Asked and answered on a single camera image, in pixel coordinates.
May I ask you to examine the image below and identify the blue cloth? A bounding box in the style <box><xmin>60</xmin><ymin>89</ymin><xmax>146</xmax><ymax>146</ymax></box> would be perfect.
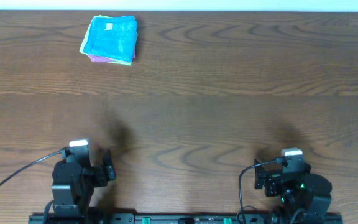
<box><xmin>79</xmin><ymin>15</ymin><xmax>137</xmax><ymax>65</ymax></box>

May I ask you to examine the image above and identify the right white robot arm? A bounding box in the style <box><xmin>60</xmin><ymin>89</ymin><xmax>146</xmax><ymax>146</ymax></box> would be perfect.
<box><xmin>254</xmin><ymin>157</ymin><xmax>342</xmax><ymax>224</ymax></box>

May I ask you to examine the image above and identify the light green bottom cloth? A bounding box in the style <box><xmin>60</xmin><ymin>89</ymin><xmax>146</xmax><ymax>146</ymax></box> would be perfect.
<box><xmin>87</xmin><ymin>30</ymin><xmax>139</xmax><ymax>67</ymax></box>

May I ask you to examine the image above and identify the left black cable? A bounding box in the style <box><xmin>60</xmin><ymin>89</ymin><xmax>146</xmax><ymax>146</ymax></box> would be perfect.
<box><xmin>0</xmin><ymin>149</ymin><xmax>68</xmax><ymax>224</ymax></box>

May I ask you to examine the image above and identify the right black cable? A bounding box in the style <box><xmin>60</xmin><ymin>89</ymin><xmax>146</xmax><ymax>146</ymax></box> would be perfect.
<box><xmin>236</xmin><ymin>157</ymin><xmax>288</xmax><ymax>224</ymax></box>

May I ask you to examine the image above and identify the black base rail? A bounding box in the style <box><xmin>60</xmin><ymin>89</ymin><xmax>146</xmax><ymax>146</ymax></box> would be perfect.
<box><xmin>27</xmin><ymin>212</ymin><xmax>344</xmax><ymax>224</ymax></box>

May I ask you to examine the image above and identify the black cable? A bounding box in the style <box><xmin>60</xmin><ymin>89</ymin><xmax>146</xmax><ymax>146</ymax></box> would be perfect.
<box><xmin>236</xmin><ymin>157</ymin><xmax>288</xmax><ymax>224</ymax></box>
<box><xmin>0</xmin><ymin>149</ymin><xmax>68</xmax><ymax>224</ymax></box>

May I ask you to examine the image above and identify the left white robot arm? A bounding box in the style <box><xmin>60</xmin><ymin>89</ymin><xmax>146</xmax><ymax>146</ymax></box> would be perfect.
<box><xmin>42</xmin><ymin>146</ymin><xmax>116</xmax><ymax>223</ymax></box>

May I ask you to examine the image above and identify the pink folded cloth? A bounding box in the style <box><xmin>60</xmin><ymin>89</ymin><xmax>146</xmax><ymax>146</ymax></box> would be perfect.
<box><xmin>85</xmin><ymin>52</ymin><xmax>136</xmax><ymax>65</ymax></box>

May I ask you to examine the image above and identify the green folded cloth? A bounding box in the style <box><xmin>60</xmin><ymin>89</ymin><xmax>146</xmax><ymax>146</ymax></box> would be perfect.
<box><xmin>79</xmin><ymin>15</ymin><xmax>109</xmax><ymax>54</ymax></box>

